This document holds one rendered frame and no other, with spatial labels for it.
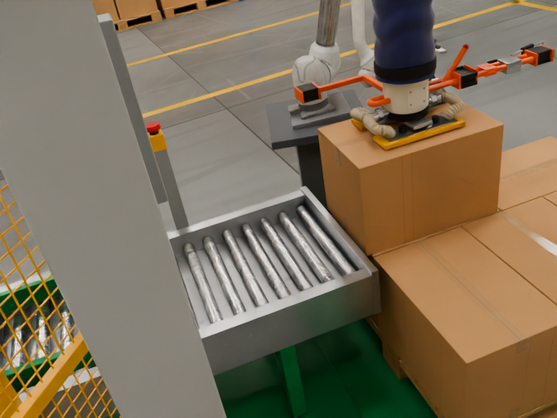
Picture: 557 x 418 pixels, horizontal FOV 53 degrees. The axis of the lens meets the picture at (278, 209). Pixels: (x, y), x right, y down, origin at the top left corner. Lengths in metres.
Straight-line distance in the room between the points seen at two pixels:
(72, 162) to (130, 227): 0.12
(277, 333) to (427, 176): 0.81
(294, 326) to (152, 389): 1.14
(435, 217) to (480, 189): 0.21
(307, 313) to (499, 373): 0.66
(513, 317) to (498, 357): 0.16
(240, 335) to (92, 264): 1.24
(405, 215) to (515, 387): 0.71
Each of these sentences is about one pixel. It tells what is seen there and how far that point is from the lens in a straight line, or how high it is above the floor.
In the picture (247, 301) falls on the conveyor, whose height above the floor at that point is 0.49.
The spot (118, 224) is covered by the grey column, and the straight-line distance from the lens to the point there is 0.76.
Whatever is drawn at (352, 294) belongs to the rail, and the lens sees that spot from 2.06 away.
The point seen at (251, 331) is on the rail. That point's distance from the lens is 1.98.
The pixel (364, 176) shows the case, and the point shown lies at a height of 0.91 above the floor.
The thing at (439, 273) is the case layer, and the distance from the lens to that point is 2.13.
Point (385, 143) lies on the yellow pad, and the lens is 2.08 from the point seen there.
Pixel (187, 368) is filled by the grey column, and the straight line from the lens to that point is 0.94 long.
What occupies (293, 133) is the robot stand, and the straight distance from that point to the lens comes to 2.75.
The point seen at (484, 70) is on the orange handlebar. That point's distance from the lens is 2.36.
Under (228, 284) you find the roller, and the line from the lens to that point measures 2.18.
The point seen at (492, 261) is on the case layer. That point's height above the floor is 0.54.
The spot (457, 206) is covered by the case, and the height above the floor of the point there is 0.64.
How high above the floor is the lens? 1.93
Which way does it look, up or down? 33 degrees down
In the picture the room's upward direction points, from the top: 10 degrees counter-clockwise
